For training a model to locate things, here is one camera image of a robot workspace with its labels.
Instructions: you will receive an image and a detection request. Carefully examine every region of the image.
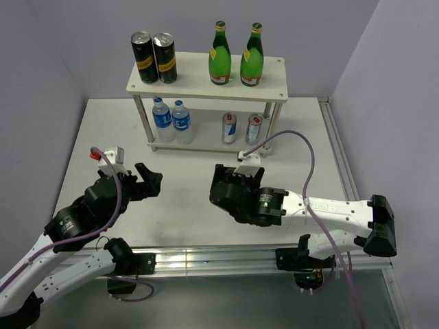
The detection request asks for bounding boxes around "aluminium frame rail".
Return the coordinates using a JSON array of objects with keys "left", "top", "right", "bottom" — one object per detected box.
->
[{"left": 16, "top": 97, "right": 412, "bottom": 329}]

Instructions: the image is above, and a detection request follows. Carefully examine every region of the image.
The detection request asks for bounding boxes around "Pocari Sweat bottle front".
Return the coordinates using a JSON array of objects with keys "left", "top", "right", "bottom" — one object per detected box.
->
[{"left": 152, "top": 97, "right": 175, "bottom": 143}]

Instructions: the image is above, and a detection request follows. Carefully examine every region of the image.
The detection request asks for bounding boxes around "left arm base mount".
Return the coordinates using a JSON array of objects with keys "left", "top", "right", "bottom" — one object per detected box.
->
[{"left": 106, "top": 253, "right": 156, "bottom": 303}]

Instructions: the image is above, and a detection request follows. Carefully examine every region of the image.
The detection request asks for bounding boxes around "black can left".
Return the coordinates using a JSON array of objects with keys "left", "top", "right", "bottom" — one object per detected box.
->
[{"left": 130, "top": 31, "right": 158, "bottom": 84}]

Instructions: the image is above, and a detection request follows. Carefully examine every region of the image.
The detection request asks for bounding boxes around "black can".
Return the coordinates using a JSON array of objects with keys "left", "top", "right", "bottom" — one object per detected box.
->
[
  {"left": 152, "top": 32, "right": 178, "bottom": 84},
  {"left": 130, "top": 31, "right": 158, "bottom": 84}
]

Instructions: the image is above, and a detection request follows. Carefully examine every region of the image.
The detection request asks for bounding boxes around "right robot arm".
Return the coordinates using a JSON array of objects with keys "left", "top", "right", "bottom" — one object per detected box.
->
[{"left": 114, "top": 164, "right": 396, "bottom": 267}]

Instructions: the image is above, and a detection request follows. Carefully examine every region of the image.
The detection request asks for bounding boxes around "purple cable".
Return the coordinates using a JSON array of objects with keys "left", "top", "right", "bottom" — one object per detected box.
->
[
  {"left": 0, "top": 147, "right": 155, "bottom": 302},
  {"left": 243, "top": 130, "right": 366, "bottom": 329}
]

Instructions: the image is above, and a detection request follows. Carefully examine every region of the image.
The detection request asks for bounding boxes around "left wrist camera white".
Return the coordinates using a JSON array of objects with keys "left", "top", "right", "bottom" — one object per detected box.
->
[{"left": 90, "top": 146, "right": 128, "bottom": 176}]

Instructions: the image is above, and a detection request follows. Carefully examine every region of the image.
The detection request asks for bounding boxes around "green glass bottle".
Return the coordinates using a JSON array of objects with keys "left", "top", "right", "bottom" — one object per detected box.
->
[
  {"left": 240, "top": 22, "right": 264, "bottom": 86},
  {"left": 209, "top": 21, "right": 231, "bottom": 85}
]

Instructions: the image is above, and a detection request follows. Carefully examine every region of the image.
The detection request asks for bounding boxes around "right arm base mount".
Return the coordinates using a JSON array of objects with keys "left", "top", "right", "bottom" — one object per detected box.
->
[{"left": 275, "top": 247, "right": 336, "bottom": 295}]

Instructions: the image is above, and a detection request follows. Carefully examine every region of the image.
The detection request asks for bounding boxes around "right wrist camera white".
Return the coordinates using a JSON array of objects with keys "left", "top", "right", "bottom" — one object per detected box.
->
[{"left": 233, "top": 151, "right": 261, "bottom": 177}]

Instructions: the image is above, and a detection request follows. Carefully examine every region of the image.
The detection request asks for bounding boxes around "silver blue can front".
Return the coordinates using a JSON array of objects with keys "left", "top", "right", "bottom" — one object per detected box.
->
[{"left": 222, "top": 112, "right": 237, "bottom": 145}]

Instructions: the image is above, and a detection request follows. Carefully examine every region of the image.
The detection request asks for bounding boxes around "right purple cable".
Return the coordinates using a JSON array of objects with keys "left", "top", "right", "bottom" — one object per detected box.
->
[{"left": 243, "top": 130, "right": 366, "bottom": 329}]

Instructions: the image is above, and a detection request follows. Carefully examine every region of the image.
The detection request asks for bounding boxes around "pocari sweat bottle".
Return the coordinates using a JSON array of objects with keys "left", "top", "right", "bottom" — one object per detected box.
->
[
  {"left": 152, "top": 97, "right": 175, "bottom": 143},
  {"left": 171, "top": 100, "right": 193, "bottom": 145}
]

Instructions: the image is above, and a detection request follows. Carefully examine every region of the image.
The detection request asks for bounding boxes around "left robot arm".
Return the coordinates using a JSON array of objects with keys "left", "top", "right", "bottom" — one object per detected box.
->
[{"left": 1, "top": 163, "right": 163, "bottom": 328}]

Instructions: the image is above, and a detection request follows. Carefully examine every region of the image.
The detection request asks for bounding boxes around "white two-tier shelf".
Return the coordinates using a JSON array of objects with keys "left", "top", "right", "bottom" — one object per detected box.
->
[{"left": 126, "top": 52, "right": 288, "bottom": 153}]

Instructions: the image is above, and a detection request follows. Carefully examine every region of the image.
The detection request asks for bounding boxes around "silver blue can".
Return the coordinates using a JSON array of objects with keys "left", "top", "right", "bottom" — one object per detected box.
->
[
  {"left": 246, "top": 113, "right": 263, "bottom": 145},
  {"left": 222, "top": 112, "right": 237, "bottom": 145}
]

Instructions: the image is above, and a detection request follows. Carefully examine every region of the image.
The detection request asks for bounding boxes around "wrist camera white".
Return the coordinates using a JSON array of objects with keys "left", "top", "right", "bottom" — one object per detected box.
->
[
  {"left": 233, "top": 151, "right": 261, "bottom": 177},
  {"left": 90, "top": 146, "right": 128, "bottom": 176}
]

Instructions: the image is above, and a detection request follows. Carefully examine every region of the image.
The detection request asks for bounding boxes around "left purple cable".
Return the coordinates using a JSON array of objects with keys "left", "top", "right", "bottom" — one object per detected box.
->
[{"left": 0, "top": 147, "right": 155, "bottom": 302}]

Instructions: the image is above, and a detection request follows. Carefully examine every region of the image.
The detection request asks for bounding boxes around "black can right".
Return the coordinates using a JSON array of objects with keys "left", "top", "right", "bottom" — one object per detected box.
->
[{"left": 152, "top": 32, "right": 178, "bottom": 84}]

